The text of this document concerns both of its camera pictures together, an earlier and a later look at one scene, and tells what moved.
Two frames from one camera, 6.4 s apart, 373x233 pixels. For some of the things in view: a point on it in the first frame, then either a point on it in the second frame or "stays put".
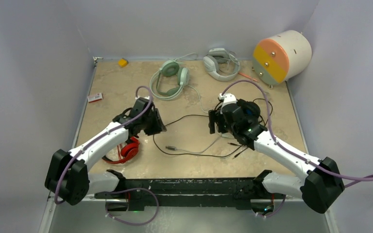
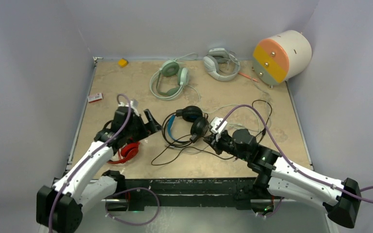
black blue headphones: x=249 y=108 → x=192 y=114
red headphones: x=129 y=151 stays put
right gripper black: x=215 y=114 → x=211 y=140
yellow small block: x=123 y=62 stays put
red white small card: x=94 y=98 stays put
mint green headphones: x=169 y=68 stays put
